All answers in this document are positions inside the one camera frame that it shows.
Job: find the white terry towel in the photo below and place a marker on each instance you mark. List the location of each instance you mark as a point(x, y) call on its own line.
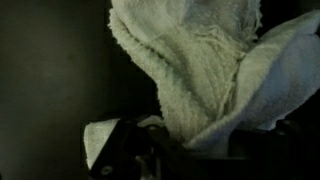
point(212, 70)

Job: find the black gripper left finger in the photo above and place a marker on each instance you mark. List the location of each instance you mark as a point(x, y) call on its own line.
point(119, 149)

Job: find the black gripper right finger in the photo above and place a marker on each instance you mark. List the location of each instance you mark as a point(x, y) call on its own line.
point(291, 151)

